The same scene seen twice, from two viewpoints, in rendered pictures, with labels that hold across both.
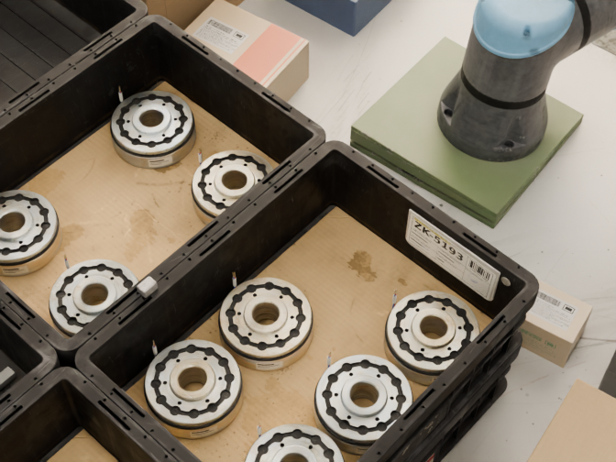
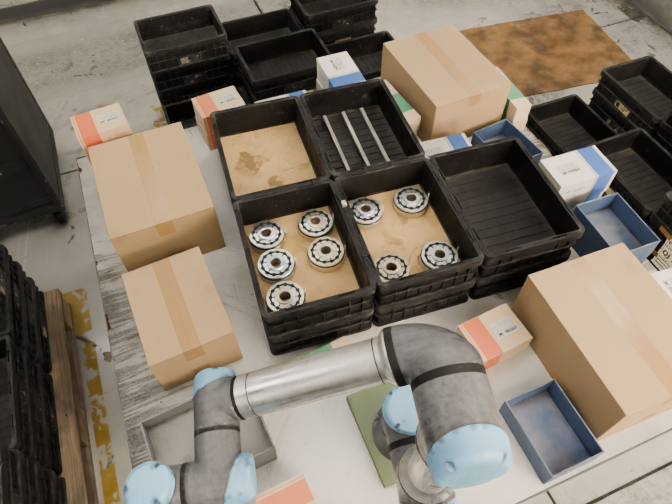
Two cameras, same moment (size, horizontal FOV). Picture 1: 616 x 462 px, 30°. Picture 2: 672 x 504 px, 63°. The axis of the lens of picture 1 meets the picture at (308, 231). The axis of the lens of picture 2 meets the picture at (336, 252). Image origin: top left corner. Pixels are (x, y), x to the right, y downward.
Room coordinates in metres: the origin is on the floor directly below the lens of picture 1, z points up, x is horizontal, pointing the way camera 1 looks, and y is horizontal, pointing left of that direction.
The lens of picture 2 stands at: (1.15, -0.70, 2.10)
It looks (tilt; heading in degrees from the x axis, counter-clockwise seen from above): 54 degrees down; 122
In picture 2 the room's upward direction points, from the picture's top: 1 degrees counter-clockwise
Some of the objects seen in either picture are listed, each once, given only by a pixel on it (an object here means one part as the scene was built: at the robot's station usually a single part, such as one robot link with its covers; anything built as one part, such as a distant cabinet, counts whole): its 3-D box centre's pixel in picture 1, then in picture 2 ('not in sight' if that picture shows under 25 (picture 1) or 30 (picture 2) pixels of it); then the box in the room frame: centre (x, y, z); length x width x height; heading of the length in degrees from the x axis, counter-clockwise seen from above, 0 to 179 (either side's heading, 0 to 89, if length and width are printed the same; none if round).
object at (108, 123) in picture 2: not in sight; (102, 129); (-0.22, 0.08, 0.89); 0.16 x 0.12 x 0.07; 59
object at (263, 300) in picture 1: (265, 314); (325, 250); (0.66, 0.05, 0.86); 0.05 x 0.05 x 0.01
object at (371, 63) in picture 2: not in sight; (362, 83); (0.04, 1.39, 0.31); 0.40 x 0.30 x 0.34; 53
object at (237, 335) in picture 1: (265, 316); (325, 251); (0.66, 0.05, 0.86); 0.10 x 0.10 x 0.01
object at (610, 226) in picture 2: not in sight; (612, 229); (1.33, 0.58, 0.81); 0.20 x 0.15 x 0.07; 141
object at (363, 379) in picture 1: (364, 395); (275, 262); (0.56, -0.06, 0.86); 0.05 x 0.05 x 0.01
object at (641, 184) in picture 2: not in sight; (627, 194); (1.41, 1.30, 0.31); 0.40 x 0.30 x 0.34; 143
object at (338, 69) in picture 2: not in sight; (341, 80); (0.29, 0.75, 0.83); 0.20 x 0.12 x 0.09; 142
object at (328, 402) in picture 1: (363, 398); (275, 263); (0.56, -0.06, 0.86); 0.10 x 0.10 x 0.01
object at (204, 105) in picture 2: not in sight; (220, 109); (-0.02, 0.42, 0.81); 0.16 x 0.12 x 0.07; 59
